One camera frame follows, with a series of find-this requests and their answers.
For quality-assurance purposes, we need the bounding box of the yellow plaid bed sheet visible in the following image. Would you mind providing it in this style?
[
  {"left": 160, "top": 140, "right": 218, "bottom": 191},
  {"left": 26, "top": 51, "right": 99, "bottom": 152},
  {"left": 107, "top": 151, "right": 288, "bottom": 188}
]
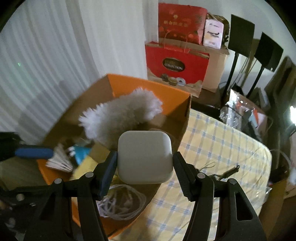
[{"left": 113, "top": 109, "right": 272, "bottom": 240}]

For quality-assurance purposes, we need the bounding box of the box of clutter bedside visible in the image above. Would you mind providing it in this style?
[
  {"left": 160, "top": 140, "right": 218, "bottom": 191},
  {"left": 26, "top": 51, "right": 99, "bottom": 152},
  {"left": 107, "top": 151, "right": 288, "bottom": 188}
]
[{"left": 219, "top": 89, "right": 273, "bottom": 142}]

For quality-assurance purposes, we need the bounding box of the red gift bag upper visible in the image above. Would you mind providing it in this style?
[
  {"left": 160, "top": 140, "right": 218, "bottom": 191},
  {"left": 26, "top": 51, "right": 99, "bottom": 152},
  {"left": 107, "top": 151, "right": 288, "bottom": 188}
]
[{"left": 158, "top": 3, "right": 208, "bottom": 45}]

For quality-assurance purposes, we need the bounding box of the orange cardboard box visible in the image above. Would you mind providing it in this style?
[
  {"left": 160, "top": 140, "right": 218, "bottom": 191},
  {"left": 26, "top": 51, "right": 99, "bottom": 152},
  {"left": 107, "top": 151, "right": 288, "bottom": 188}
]
[{"left": 36, "top": 73, "right": 193, "bottom": 240}]

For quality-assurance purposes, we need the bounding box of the black speaker right on stand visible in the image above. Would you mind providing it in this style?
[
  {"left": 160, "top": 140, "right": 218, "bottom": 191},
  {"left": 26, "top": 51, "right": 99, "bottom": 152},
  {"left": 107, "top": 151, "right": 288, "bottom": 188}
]
[{"left": 246, "top": 32, "right": 283, "bottom": 98}]

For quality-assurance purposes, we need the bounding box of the large brown cardboard box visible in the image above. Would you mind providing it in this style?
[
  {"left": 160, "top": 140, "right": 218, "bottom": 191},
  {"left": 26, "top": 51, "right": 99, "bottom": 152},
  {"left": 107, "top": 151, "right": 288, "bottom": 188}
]
[{"left": 159, "top": 38, "right": 230, "bottom": 93}]

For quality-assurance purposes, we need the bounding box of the white square charger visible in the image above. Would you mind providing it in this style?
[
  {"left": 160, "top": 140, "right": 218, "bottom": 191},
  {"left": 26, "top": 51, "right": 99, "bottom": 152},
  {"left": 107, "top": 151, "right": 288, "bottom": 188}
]
[{"left": 117, "top": 131, "right": 173, "bottom": 184}]

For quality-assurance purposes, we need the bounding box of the black braided keychain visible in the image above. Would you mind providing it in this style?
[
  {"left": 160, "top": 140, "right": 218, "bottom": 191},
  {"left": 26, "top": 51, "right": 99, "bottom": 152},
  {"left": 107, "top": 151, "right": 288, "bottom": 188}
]
[{"left": 197, "top": 161, "right": 241, "bottom": 182}]

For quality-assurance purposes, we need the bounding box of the red chocolate collection bag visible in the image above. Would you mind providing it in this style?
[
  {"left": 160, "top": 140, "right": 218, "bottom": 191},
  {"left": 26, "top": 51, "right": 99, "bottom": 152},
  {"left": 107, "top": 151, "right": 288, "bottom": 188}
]
[{"left": 145, "top": 42, "right": 210, "bottom": 97}]

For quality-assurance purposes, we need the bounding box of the pink tissue pack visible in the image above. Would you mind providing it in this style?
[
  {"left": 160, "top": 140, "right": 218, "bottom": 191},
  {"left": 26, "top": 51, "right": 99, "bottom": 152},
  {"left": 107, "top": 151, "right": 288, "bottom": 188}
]
[{"left": 203, "top": 19, "right": 224, "bottom": 49}]

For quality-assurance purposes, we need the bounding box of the bright bedside lamp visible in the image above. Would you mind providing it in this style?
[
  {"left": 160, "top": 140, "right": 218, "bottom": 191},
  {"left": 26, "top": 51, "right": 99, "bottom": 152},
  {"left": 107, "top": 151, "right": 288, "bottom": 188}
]
[{"left": 288, "top": 105, "right": 296, "bottom": 126}]

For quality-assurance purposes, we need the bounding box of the white feather duster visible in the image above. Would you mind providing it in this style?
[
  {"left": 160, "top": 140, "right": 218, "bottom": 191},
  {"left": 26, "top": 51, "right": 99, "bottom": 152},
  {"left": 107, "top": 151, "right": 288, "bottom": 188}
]
[{"left": 78, "top": 87, "right": 163, "bottom": 150}]

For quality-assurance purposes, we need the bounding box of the black speaker on stand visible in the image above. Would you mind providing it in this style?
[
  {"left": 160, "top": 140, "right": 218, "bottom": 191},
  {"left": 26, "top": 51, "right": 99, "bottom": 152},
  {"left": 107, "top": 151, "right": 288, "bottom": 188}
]
[
  {"left": 246, "top": 32, "right": 283, "bottom": 98},
  {"left": 221, "top": 14, "right": 255, "bottom": 103}
]

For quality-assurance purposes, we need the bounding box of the black speaker left on stand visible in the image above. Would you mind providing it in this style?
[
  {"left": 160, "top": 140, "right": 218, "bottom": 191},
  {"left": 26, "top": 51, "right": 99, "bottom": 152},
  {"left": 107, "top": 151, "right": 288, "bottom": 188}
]
[{"left": 221, "top": 14, "right": 255, "bottom": 103}]

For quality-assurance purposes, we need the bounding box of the brown cardboard box right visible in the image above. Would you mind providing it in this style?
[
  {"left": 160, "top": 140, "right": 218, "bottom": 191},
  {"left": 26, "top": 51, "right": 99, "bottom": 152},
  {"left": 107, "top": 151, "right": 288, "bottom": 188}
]
[{"left": 259, "top": 180, "right": 295, "bottom": 240}]

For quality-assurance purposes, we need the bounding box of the white cable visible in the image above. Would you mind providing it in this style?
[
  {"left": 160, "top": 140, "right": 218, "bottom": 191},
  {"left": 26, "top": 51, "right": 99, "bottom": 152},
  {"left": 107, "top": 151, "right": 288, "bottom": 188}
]
[{"left": 96, "top": 184, "right": 148, "bottom": 221}]

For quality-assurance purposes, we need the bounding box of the blue shuttlecock item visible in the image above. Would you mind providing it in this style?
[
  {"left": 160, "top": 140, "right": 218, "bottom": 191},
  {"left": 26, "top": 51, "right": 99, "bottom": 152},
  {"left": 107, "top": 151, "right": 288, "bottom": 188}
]
[{"left": 46, "top": 143, "right": 91, "bottom": 173}]

